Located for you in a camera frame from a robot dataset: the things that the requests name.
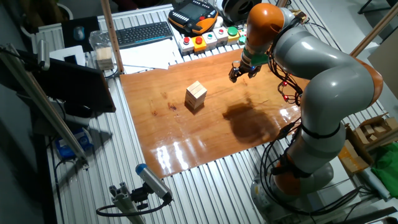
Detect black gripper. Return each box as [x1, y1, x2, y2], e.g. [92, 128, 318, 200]
[229, 60, 262, 83]

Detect yellow box green button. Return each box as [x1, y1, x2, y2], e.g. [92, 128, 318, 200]
[226, 26, 241, 46]

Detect white box red button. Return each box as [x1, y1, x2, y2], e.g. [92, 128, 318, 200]
[213, 26, 229, 47]
[178, 36, 195, 56]

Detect yellow box red button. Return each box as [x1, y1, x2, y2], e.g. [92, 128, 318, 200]
[191, 35, 208, 54]

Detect black filament spool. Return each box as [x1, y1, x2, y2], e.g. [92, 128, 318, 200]
[222, 0, 259, 23]

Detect orange black teach pendant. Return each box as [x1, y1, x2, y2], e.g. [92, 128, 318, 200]
[167, 0, 219, 35]

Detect gold snack packet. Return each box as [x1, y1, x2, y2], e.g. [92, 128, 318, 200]
[290, 9, 308, 24]

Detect glossy wood grain mat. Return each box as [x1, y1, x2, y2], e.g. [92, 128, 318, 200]
[119, 48, 312, 179]

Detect white paper sheets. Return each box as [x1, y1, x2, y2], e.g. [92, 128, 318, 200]
[119, 37, 184, 75]

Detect black computer keyboard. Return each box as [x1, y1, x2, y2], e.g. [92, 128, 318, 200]
[115, 21, 174, 49]

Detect flat cardboard box yellow tape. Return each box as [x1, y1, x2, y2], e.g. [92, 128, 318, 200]
[337, 138, 374, 175]

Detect open cardboard box with blocks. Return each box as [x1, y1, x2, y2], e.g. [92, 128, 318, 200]
[345, 113, 398, 150]

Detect plastic bag of wooden blocks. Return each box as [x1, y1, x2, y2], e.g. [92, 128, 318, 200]
[88, 30, 116, 71]

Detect beige cardboard panel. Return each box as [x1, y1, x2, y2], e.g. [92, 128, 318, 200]
[368, 34, 398, 100]

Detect white base board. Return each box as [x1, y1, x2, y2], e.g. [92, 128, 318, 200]
[317, 155, 361, 215]

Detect black mouse pad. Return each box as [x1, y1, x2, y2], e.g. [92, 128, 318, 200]
[61, 16, 101, 52]

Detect white paper roll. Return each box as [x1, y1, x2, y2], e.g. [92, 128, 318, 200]
[360, 167, 391, 202]

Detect grey computer mouse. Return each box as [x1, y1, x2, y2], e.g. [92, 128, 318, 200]
[73, 26, 85, 42]

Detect black monitor panel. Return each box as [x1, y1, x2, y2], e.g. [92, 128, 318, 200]
[17, 49, 117, 113]

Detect green cloth bag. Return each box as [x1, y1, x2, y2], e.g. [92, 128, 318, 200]
[371, 146, 398, 199]

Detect short aluminium profile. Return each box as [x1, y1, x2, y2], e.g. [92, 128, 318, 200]
[108, 182, 147, 224]

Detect white box black square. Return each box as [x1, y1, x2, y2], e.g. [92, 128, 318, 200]
[49, 45, 86, 67]

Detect blue plastic package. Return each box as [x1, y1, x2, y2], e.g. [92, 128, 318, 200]
[55, 126, 94, 160]

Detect silver camera blue cap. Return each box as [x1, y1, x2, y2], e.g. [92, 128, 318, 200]
[135, 163, 174, 206]

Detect black camera cable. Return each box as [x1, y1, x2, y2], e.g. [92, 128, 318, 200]
[95, 198, 172, 218]

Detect silver mounted camera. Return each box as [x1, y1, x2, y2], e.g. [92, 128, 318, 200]
[37, 39, 50, 72]

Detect aluminium frame bar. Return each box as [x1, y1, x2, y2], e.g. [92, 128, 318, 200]
[0, 43, 90, 170]

